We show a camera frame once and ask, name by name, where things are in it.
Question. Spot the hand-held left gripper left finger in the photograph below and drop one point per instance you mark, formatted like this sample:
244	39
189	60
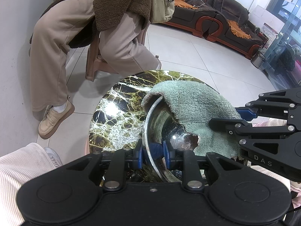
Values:
138	156

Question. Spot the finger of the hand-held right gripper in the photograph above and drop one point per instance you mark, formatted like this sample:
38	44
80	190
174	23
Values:
223	124
247	113

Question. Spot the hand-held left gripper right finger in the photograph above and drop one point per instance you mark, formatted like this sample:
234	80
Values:
167	154

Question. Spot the green fluffy cloth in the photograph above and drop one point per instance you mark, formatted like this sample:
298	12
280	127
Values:
199	103

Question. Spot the stainless steel bowl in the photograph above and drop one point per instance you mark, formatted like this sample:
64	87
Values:
160	122

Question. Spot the person's white ribbed trouser leg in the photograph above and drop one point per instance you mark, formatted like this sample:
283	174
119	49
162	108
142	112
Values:
16	181
265	171

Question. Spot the person's pink jacket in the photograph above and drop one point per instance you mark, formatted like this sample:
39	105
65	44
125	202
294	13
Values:
270	122

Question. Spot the round marble-top side table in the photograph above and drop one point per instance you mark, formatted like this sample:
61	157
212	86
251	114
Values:
112	113

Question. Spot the steel trash can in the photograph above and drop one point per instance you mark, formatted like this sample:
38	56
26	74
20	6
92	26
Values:
257	60

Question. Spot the dark covered scooter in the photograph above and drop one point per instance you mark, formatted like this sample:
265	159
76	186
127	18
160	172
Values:
288	58

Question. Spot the red-topped standing sign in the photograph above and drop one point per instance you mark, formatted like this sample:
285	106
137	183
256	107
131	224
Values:
268	36

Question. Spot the orange fringed cloth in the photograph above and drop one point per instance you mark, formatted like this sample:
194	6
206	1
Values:
184	1
238	29

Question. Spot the person's white shoe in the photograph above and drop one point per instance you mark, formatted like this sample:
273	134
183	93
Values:
54	157

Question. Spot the pink-brown plastic stool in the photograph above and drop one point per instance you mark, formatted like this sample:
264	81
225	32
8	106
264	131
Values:
94	68

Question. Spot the white board panel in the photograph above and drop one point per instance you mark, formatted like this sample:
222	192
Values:
258	13

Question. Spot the dark brown leather sofa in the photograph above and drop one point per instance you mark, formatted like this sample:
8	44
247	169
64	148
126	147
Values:
230	7
188	16

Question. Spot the beige canvas bag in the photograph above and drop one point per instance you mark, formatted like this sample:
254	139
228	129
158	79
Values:
162	2

